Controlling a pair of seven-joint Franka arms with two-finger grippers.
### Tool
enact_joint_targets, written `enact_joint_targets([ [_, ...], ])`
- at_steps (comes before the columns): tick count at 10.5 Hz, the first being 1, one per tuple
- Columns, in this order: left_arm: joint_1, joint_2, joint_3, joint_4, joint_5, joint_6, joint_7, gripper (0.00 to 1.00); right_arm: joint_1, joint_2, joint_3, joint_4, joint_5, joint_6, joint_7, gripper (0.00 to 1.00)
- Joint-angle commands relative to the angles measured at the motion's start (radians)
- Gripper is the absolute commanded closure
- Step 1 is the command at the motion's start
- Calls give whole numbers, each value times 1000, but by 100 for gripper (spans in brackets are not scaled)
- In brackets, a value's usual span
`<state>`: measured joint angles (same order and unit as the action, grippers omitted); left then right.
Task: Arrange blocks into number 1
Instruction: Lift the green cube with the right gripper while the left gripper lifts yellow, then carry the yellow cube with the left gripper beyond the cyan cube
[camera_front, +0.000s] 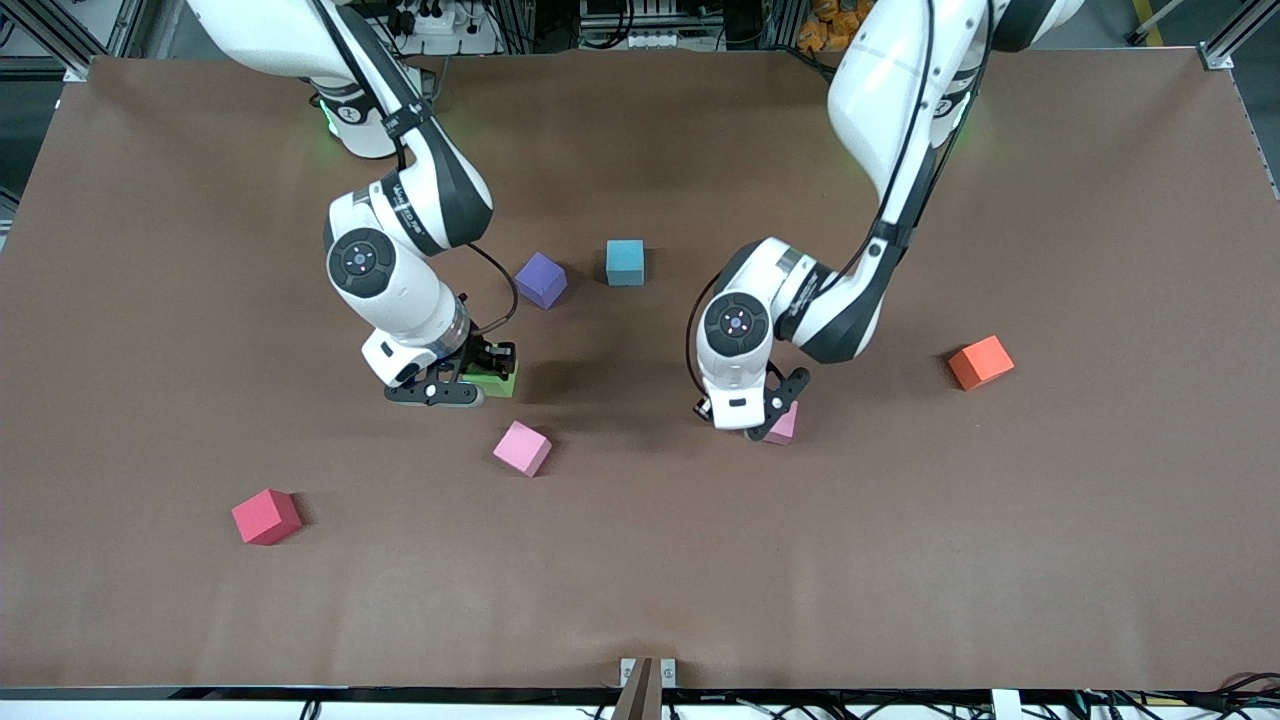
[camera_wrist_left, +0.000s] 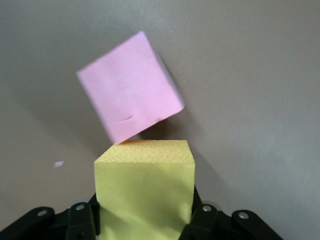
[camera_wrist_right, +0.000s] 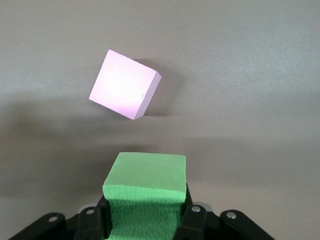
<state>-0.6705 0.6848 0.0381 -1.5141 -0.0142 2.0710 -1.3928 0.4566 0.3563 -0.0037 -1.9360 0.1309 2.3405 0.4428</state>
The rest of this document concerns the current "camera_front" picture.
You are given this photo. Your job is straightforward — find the green foam cube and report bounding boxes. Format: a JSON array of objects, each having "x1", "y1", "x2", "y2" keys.
[{"x1": 462, "y1": 362, "x2": 520, "y2": 400}]

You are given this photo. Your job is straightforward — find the purple foam cube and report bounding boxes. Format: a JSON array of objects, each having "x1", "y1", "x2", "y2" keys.
[{"x1": 514, "y1": 251, "x2": 569, "y2": 311}]

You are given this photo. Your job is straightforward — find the teal foam cube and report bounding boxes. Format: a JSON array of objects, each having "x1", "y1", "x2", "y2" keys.
[{"x1": 605, "y1": 239, "x2": 646, "y2": 288}]

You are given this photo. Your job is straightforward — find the red foam cube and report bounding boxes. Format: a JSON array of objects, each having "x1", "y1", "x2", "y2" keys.
[{"x1": 231, "y1": 488, "x2": 304, "y2": 547}]

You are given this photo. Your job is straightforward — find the orange foam cube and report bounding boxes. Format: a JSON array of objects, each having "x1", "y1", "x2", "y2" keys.
[{"x1": 947, "y1": 334, "x2": 1016, "y2": 392}]

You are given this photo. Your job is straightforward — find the white power strip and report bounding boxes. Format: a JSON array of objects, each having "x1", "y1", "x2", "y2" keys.
[
  {"x1": 385, "y1": 0, "x2": 501, "y2": 57},
  {"x1": 598, "y1": 28, "x2": 693, "y2": 51}
]

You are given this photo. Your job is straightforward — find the orange objects pile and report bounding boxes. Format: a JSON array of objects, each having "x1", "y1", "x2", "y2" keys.
[{"x1": 797, "y1": 0, "x2": 873, "y2": 56}]

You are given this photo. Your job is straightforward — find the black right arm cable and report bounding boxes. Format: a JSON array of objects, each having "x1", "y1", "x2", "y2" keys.
[{"x1": 315, "y1": 0, "x2": 520, "y2": 336}]

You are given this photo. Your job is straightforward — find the metal table edge bracket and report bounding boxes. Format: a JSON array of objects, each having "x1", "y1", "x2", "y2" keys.
[{"x1": 619, "y1": 657, "x2": 678, "y2": 691}]

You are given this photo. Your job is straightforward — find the brown wedge post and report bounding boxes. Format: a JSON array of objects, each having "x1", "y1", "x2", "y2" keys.
[{"x1": 612, "y1": 657, "x2": 664, "y2": 720}]

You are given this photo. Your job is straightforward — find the aluminium frame post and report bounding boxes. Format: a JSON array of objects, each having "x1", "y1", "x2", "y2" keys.
[{"x1": 0, "y1": 0, "x2": 151, "y2": 81}]

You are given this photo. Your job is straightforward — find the black cable bundle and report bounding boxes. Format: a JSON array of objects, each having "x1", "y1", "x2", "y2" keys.
[{"x1": 1075, "y1": 672, "x2": 1280, "y2": 720}]

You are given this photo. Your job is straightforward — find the aluminium frame corner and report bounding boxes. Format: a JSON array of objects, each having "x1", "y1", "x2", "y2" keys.
[{"x1": 1200, "y1": 0, "x2": 1280, "y2": 71}]

